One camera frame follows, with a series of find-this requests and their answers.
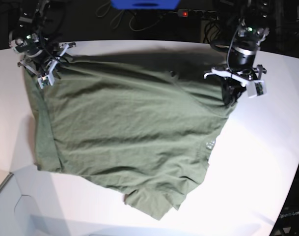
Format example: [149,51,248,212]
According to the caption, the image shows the blue box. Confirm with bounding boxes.
[110,0,180,10]

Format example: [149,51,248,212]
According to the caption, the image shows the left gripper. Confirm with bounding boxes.
[204,64,267,106]

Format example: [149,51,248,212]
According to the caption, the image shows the green t-shirt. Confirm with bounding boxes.
[24,52,237,220]

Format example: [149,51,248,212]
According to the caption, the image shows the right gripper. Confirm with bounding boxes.
[17,42,76,77]

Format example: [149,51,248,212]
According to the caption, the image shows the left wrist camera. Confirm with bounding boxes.
[246,80,267,98]

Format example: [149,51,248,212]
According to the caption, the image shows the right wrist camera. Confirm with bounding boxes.
[37,74,55,89]

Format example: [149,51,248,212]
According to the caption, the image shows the black power strip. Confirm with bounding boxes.
[177,9,219,20]

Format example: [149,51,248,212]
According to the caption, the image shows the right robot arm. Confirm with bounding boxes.
[9,0,76,85]

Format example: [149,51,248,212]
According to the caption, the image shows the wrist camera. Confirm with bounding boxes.
[37,74,55,89]
[246,80,267,98]

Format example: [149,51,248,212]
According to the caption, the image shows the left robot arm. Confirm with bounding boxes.
[204,0,270,106]

